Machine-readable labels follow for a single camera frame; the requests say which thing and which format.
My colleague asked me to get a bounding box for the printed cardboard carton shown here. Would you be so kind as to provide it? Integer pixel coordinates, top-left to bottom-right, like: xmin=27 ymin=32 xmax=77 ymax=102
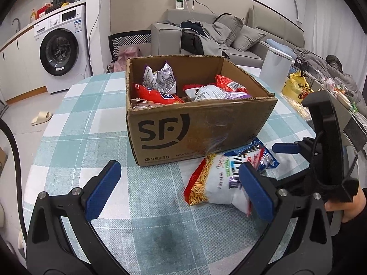
xmin=0 ymin=147 xmax=8 ymax=175

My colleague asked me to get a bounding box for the grey garment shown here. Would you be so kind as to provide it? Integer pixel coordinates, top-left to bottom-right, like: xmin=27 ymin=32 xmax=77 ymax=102
xmin=201 ymin=21 xmax=230 ymax=58

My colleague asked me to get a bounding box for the beige slipper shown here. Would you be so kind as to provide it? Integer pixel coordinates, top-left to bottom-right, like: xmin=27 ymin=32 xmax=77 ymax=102
xmin=31 ymin=111 xmax=53 ymax=126

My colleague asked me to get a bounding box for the grey sofa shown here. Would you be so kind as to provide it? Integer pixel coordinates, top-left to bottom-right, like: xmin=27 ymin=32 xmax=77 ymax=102
xmin=151 ymin=6 xmax=305 ymax=69

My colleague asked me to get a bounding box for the dark jacket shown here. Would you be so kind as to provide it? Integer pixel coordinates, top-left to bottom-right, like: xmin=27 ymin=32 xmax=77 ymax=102
xmin=180 ymin=20 xmax=205 ymax=55

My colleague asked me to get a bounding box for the white noodle stick snack bag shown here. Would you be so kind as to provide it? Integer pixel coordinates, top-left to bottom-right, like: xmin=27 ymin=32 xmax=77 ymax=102
xmin=183 ymin=149 xmax=266 ymax=216

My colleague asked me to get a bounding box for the brown cardboard box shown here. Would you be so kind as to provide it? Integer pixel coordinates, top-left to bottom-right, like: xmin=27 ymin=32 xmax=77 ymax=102
xmin=125 ymin=55 xmax=278 ymax=167

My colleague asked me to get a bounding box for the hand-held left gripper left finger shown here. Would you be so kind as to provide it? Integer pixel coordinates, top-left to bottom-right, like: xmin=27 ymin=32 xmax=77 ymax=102
xmin=26 ymin=160 xmax=122 ymax=253

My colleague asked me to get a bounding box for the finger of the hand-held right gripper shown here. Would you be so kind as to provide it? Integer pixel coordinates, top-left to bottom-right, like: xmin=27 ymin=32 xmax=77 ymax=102
xmin=274 ymin=168 xmax=325 ymax=197
xmin=272 ymin=137 xmax=316 ymax=164

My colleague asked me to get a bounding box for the teal checked tablecloth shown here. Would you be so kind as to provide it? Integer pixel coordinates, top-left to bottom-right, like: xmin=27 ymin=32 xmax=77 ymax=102
xmin=21 ymin=71 xmax=319 ymax=275

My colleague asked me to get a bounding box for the black white patterned basket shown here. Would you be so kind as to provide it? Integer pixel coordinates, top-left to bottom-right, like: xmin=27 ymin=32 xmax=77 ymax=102
xmin=108 ymin=30 xmax=152 ymax=61

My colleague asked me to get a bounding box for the blue snack packet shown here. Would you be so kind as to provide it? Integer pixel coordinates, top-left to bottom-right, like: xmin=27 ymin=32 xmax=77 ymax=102
xmin=229 ymin=137 xmax=280 ymax=174

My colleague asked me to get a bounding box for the purple snack bag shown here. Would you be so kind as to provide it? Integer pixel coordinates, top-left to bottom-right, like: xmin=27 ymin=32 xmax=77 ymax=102
xmin=221 ymin=90 xmax=253 ymax=100

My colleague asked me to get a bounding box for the grey pillow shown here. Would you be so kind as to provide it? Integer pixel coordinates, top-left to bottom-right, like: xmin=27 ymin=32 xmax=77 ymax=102
xmin=231 ymin=25 xmax=267 ymax=52
xmin=215 ymin=14 xmax=244 ymax=46

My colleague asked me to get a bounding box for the red box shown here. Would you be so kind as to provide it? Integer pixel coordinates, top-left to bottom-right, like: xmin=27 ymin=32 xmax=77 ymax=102
xmin=37 ymin=3 xmax=52 ymax=18

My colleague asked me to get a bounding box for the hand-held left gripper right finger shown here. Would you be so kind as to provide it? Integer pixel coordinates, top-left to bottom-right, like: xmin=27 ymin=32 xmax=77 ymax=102
xmin=239 ymin=162 xmax=333 ymax=257

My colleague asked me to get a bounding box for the white base cabinet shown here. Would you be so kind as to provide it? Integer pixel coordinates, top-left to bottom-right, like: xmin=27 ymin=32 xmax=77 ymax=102
xmin=0 ymin=24 xmax=48 ymax=104

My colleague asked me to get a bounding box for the black cable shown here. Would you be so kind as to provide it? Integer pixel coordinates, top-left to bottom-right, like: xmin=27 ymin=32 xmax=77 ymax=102
xmin=0 ymin=119 xmax=28 ymax=241

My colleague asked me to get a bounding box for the white washing machine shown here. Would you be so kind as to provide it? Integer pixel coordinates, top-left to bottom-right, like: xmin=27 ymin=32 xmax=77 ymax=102
xmin=34 ymin=5 xmax=92 ymax=94

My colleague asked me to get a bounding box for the grey padded jacket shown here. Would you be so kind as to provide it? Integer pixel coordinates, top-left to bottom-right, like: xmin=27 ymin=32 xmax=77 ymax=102
xmin=293 ymin=47 xmax=362 ymax=104

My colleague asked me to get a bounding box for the person's right hand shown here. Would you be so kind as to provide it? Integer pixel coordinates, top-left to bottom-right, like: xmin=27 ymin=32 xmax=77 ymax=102
xmin=327 ymin=187 xmax=367 ymax=224

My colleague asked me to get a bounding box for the small red snack packet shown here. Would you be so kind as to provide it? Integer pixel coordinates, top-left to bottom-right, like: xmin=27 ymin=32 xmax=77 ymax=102
xmin=215 ymin=74 xmax=247 ymax=92

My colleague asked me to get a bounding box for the white and red snack bag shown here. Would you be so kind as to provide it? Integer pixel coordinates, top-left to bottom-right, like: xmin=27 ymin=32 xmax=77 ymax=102
xmin=183 ymin=84 xmax=228 ymax=102

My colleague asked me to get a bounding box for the silver snack bag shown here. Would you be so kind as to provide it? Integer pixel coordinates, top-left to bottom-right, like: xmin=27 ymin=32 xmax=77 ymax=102
xmin=142 ymin=61 xmax=178 ymax=95

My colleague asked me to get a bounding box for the white trash bin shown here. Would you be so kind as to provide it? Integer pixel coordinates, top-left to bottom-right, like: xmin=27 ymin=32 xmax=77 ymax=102
xmin=260 ymin=46 xmax=293 ymax=81

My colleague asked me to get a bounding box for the yellow plastic bag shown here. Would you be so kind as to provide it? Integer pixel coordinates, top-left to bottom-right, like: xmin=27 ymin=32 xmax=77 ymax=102
xmin=281 ymin=73 xmax=314 ymax=104

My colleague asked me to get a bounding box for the pink plastic bag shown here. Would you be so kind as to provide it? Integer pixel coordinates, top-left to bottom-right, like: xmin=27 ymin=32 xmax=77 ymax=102
xmin=113 ymin=46 xmax=142 ymax=73

